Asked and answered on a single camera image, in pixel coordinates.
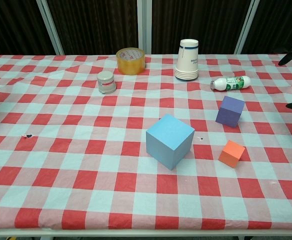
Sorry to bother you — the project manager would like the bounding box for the small orange foam cube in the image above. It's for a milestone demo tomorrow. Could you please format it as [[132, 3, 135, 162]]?
[[217, 139, 246, 169]]

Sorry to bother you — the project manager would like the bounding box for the white metal table frame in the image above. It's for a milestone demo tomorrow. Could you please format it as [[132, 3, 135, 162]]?
[[0, 227, 292, 240]]

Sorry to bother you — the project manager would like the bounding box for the yellow packing tape roll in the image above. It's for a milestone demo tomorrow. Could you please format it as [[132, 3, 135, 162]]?
[[115, 47, 146, 76]]

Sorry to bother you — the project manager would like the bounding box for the dark ribbed partition panel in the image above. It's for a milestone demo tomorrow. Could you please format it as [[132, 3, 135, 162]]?
[[46, 0, 139, 55], [151, 0, 250, 55], [240, 0, 292, 55], [0, 0, 57, 57]]

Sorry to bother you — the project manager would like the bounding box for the medium purple foam cube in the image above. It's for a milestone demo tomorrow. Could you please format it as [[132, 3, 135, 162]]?
[[215, 95, 246, 129]]

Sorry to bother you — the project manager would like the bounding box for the large blue foam cube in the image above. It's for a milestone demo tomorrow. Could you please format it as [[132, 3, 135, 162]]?
[[145, 113, 196, 171]]

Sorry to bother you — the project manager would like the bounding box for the small grey lidded jar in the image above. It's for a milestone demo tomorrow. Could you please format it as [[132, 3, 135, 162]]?
[[97, 70, 117, 95]]

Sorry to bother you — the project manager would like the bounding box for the red white checkered tablecloth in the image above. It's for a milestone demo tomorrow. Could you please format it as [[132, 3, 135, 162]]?
[[0, 53, 292, 231]]

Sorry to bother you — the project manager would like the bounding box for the white bottle green label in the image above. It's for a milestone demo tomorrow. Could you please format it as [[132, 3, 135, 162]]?
[[209, 75, 251, 91]]

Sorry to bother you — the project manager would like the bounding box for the white paper cup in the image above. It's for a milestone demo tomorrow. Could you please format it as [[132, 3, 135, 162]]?
[[174, 38, 200, 81]]

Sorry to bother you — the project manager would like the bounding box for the white partition post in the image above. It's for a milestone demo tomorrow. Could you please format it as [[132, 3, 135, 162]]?
[[136, 0, 153, 55], [35, 0, 65, 56], [233, 0, 260, 55]]

